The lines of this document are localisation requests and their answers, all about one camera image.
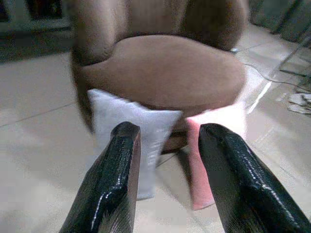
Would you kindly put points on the grey pillow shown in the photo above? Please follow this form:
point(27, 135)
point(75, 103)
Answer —
point(109, 114)

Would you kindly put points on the brown woven metal-leg chair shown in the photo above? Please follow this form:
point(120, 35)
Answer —
point(295, 72)

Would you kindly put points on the brown round sofa chair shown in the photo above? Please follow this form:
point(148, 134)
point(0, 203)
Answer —
point(158, 72)

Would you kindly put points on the pink pillow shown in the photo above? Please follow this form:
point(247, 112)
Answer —
point(195, 170)

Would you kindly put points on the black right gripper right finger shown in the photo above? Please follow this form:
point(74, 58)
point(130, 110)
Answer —
point(238, 184)

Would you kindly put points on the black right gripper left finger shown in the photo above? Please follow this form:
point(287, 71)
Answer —
point(114, 174)

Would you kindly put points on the white crumpled cloth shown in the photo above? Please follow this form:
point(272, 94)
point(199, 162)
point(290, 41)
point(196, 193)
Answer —
point(301, 100)

